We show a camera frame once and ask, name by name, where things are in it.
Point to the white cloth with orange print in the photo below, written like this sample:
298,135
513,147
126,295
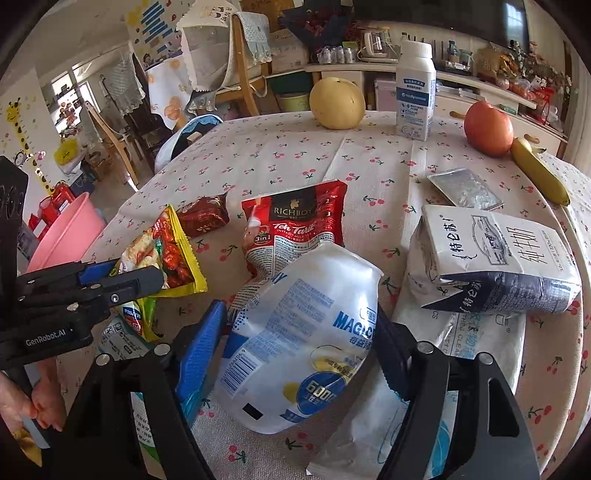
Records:
168,92

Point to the yellow snack packet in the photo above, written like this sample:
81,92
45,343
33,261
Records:
157,249

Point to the white dark blue milk carton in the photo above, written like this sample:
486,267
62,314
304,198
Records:
498,258

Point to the white blue printed pouch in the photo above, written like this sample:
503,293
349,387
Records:
295,323

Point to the green white wrapper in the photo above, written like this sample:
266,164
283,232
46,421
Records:
144,427

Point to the row of small glass jars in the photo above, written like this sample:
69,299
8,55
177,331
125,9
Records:
335,54

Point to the glass kettle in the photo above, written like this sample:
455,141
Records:
376,46

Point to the yellow pear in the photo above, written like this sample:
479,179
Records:
337,104

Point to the cherry print tablecloth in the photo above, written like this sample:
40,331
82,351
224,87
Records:
300,161

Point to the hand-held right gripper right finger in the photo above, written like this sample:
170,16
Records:
392,360

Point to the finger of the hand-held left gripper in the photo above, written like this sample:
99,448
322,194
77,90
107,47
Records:
99,271
138,282

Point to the dark green storage box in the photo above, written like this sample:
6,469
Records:
288,83

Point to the silver foil packet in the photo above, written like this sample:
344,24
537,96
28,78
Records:
464,188

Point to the black television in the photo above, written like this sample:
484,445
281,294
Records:
438,18

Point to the blue white plastic seat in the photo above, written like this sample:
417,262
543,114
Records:
184,138

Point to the person's left hand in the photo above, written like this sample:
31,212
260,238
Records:
48,401

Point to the cream television cabinet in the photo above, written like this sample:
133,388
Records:
452,105

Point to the dark wooden chair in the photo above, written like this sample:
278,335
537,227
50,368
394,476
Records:
147,124

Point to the white light blue packet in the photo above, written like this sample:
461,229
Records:
480,337

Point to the teal knitted cloth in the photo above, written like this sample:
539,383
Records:
253,37

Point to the small dark red wrapper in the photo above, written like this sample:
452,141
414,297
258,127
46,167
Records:
203,217

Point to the yellow banana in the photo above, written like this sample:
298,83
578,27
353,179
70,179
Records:
540,173

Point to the pink storage box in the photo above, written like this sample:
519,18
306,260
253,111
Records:
385,94

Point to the green waste bin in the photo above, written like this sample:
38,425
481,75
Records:
293,102

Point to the grey knitted cloth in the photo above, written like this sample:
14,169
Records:
124,83

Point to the light wooden chair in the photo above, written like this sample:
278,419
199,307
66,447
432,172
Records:
113,143

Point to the dark blue wrapped bouquet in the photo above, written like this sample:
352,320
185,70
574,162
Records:
314,18

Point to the pink plastic basin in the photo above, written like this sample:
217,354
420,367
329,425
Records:
69,230

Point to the blue yellow wall sticker chart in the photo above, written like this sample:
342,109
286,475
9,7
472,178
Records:
154,23

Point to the yellow bag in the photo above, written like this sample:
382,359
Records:
67,151

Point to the wooden chair with lace cover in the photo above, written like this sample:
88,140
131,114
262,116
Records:
207,50

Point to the dried flower arrangement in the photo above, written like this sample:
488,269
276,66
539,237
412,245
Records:
521,78

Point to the red apple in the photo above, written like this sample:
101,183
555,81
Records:
489,128

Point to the white plastic bottle blue label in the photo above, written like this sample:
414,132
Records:
415,92

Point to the red boxes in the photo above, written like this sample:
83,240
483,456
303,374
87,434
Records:
53,203

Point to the red drink mix packet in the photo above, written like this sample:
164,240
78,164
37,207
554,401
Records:
295,221

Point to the giraffe wall sticker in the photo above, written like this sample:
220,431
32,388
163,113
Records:
23,138

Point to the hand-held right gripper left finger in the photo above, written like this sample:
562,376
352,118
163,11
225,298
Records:
201,355

